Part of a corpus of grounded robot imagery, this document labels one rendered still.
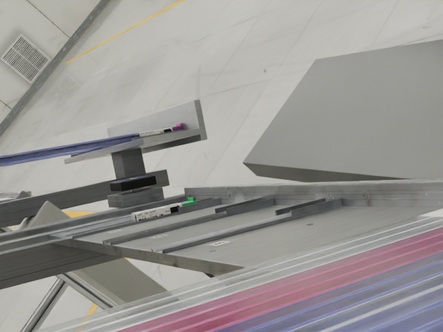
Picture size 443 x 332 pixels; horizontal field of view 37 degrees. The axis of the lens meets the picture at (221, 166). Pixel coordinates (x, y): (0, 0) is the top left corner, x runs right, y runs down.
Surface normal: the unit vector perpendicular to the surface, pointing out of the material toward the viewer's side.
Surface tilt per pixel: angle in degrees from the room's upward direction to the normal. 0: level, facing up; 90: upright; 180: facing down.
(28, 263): 90
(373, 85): 0
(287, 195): 48
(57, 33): 90
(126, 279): 90
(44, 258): 90
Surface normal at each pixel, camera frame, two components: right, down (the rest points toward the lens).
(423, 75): -0.69, -0.62
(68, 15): 0.52, -0.04
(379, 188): -0.84, 0.17
